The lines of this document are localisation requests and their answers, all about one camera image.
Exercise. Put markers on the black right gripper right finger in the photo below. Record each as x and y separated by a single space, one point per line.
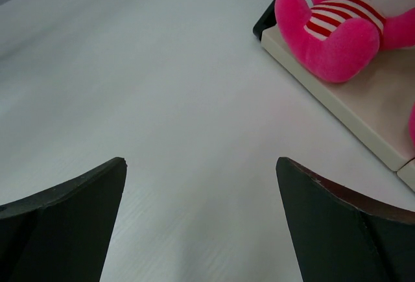
339 234

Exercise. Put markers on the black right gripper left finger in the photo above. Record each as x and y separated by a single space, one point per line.
63 233

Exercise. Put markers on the hot pink plush with glasses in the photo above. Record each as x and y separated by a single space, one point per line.
336 39

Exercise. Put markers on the beige three-tier shelf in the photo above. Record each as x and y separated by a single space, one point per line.
374 105

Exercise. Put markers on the hot pink plush under shelf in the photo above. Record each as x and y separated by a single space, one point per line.
411 124

